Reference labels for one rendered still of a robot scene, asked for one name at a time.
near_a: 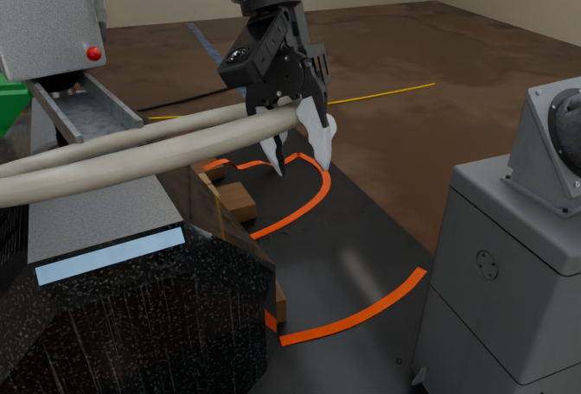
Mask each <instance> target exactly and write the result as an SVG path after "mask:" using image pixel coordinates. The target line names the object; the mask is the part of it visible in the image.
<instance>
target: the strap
mask: <svg viewBox="0 0 581 394"><path fill-rule="evenodd" d="M297 157H301V158H303V159H304V160H306V161H308V162H310V163H312V164H313V165H315V166H316V167H317V168H318V169H319V171H320V172H321V174H322V179H323V184H322V188H321V190H320V192H319V193H318V194H317V195H316V196H315V197H314V199H312V200H311V201H310V202H309V203H307V204H306V205H305V206H303V207H301V208H300V209H299V210H297V211H296V212H294V213H293V214H291V215H290V216H288V217H286V218H285V219H282V220H280V221H279V222H277V223H275V224H273V225H271V226H268V227H266V228H265V229H263V230H260V231H258V232H255V233H253V234H250V236H251V237H252V238H253V239H254V240H255V239H257V238H261V237H263V236H265V235H267V234H269V233H271V232H274V231H276V230H277V229H279V228H281V227H283V226H286V225H288V224H289V223H290V222H292V221H294V220H295V219H297V218H299V217H301V216H302V215H303V214H305V213H307V212H308V211H309V210H310V209H311V208H313V207H314V206H315V205H317V204H318V203H319V202H320V201H321V200H322V199H323V198H324V197H325V195H326V194H327V192H328V191H329V188H330V184H331V180H330V176H329V172H328V170H327V171H323V170H322V169H321V167H320V166H319V165H318V164H317V162H316V161H315V159H313V158H311V157H309V156H307V155H305V154H303V153H299V154H298V153H294V154H293V155H291V156H289V157H287V158H285V159H284V164H286V163H288V162H291V161H292V160H294V159H296V158H297ZM225 162H229V164H230V165H231V166H233V167H235V168H237V169H243V168H249V167H251V166H254V165H258V164H262V163H266V164H269V165H271V163H267V162H262V161H253V162H248V163H245V164H242V165H239V166H235V165H234V164H233V163H232V162H230V161H228V160H227V159H220V160H218V161H215V162H211V163H209V164H207V165H205V166H203V168H204V169H206V170H209V169H211V168H214V167H216V166H218V165H221V164H222V163H225ZM426 272H427V271H426V270H423V269H421V268H419V267H418V268H417V269H416V270H415V271H414V272H413V273H412V274H411V275H410V276H409V278H408V279H407V280H406V281H405V282H404V283H403V284H402V285H400V286H399V287H398V288H397V289H396V290H394V291H393V292H392V293H391V294H389V295H387V296H386V297H384V298H383V299H381V300H380V301H378V302H376V303H375V304H373V305H372V306H370V307H368V308H366V309H364V310H362V311H361V312H359V313H357V314H355V315H352V316H349V317H348V318H346V319H343V320H341V321H337V322H335V323H332V324H329V325H326V326H323V327H318V328H314V329H310V330H306V331H302V332H298V333H294V334H288V335H284V336H280V337H279V339H280V341H281V344H282V346H288V345H291V344H295V343H299V342H303V341H306V340H313V339H316V338H321V337H323V336H327V335H330V334H334V333H338V332H340V331H342V330H345V329H347V328H350V327H352V326H355V325H357V324H359V323H361V322H363V321H365V320H367V319H369V318H371V317H373V316H374V315H376V314H378V313H379V312H381V311H382V310H384V309H386V308H388V307H389V306H391V305H392V304H394V303H395V302H396V301H398V300H399V299H400V298H402V297H403V296H404V295H406V294H407V293H408V292H409V291H410V290H412V289H413V288H414V287H415V286H416V285H417V283H418V282H419V281H420V279H421V278H422V277H423V276H424V275H425V273H426Z"/></svg>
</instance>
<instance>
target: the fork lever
mask: <svg viewBox="0 0 581 394"><path fill-rule="evenodd" d="M74 74H75V78H76V82H77V83H78V84H79V85H80V86H81V87H82V88H83V89H84V90H85V91H86V92H81V93H76V94H72V95H67V96H64V97H59V98H51V97H50V96H49V95H48V93H47V92H46V91H45V90H44V88H43V87H42V86H41V84H40V83H39V82H38V81H37V80H36V79H27V80H23V81H21V82H22V84H25V85H26V86H27V87H28V89H29V90H30V91H31V92H32V94H33V95H34V96H35V98H36V100H37V101H38V102H39V104H40V105H41V107H42V108H43V110H44V111H45V112H46V113H47V114H48V116H49V117H50V119H51V120H52V121H53V123H54V125H55V126H56V127H57V129H58V130H59V131H60V133H61V134H62V135H63V136H64V138H65V139H66V140H67V142H68V144H69V145H70V144H74V143H77V144H80V143H84V142H83V141H85V140H89V139H93V138H96V137H102V136H105V135H109V134H112V133H116V132H120V131H123V130H128V129H132V128H136V127H137V128H138V129H140V128H143V127H144V121H143V119H141V118H140V117H139V116H138V115H137V114H136V113H135V112H134V111H132V110H131V109H130V108H129V107H128V106H126V105H125V104H124V103H123V102H122V101H120V100H119V99H118V98H117V97H116V96H114V95H113V94H112V93H111V92H110V91H109V90H107V89H106V88H105V87H104V86H103V85H101V84H100V83H99V82H98V81H97V80H96V79H95V78H94V77H93V76H92V75H91V74H89V73H88V72H87V71H86V70H85V69H83V70H79V71H75V72H74ZM146 143H147V142H143V143H138V144H134V145H131V146H126V147H123V148H119V149H114V150H111V151H107V152H105V153H102V154H99V155H96V156H90V157H87V158H85V159H81V161H84V160H87V159H91V158H95V157H98V156H103V155H107V154H111V153H113V152H117V151H120V150H123V149H129V148H132V147H135V146H138V145H143V144H146Z"/></svg>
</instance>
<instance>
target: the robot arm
mask: <svg viewBox="0 0 581 394"><path fill-rule="evenodd" d="M231 2H233V3H237V4H239V5H240V8H241V12H242V16H252V17H251V18H250V19H249V21H248V22H247V24H246V25H245V27H244V28H243V29H242V31H241V32H240V34H239V36H238V38H237V39H236V41H235V42H234V44H233V45H232V46H231V48H230V50H229V51H228V53H227V55H226V56H225V58H224V59H223V61H222V62H221V64H220V65H219V67H218V68H217V72H218V74H219V75H220V76H221V78H222V79H223V81H224V83H225V84H226V86H227V88H228V89H232V88H235V87H239V86H240V87H242V86H246V112H247V115H248V117H249V116H252V115H255V114H258V113H260V112H263V111H269V110H271V109H273V108H276V107H278V103H277V102H278V100H279V98H282V97H284V96H289V97H290V98H291V100H296V99H299V98H300V93H302V98H303V99H302V101H301V102H300V104H299V106H298V107H297V110H296V114H297V117H298V119H299V121H300V122H301V123H302V124H303V125H304V126H305V128H306V130H307V131H308V140H309V143H310V145H311V146H312V147H313V150H314V159H315V161H316V162H317V164H318V165H319V166H320V167H321V169H322V170H323V171H327V170H328V169H329V163H330V159H331V139H332V138H333V136H334V134H335V132H336V123H335V120H334V118H333V117H332V116H331V115H329V114H328V113H327V105H328V96H327V91H326V88H325V85H327V84H330V83H332V82H331V78H330V73H329V65H328V61H327V57H326V53H325V48H324V44H323V42H319V43H313V44H311V43H310V35H309V31H308V27H307V22H306V18H305V14H304V10H303V2H302V0H231ZM320 54H322V56H323V60H324V65H325V68H326V73H327V75H325V76H324V73H323V69H322V62H321V57H320ZM315 57H317V60H318V65H319V68H320V70H319V71H317V70H316V63H315V59H314V58H315ZM320 78H322V79H320ZM556 131H557V135H558V138H559V142H560V144H561V146H562V148H563V150H564V152H565V153H566V154H567V155H568V157H569V158H570V159H571V160H572V161H573V162H574V163H575V164H576V165H577V166H578V167H580V168H581V93H579V94H576V95H573V96H571V97H569V98H567V99H565V100H564V101H563V102H562V103H561V104H560V105H559V108H558V110H557V113H556ZM287 134H288V131H286V132H283V133H281V134H279V135H276V136H274V137H271V138H268V139H265V140H264V141H261V142H260V144H261V147H262V149H263V151H264V152H265V154H266V156H267V158H268V159H269V161H270V162H271V165H272V166H273V167H274V168H275V169H276V171H277V172H278V174H279V175H281V176H285V167H284V158H283V155H282V152H281V148H282V145H283V143H284V141H285V140H286V138H287Z"/></svg>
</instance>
